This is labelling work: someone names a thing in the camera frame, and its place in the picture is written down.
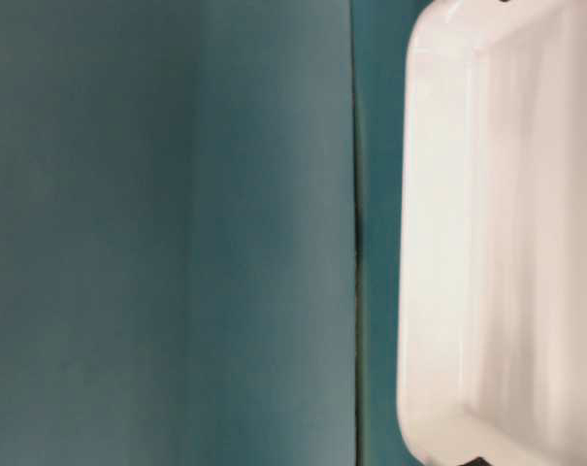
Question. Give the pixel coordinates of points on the white rectangular plastic tray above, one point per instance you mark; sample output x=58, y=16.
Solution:
x=492, y=346

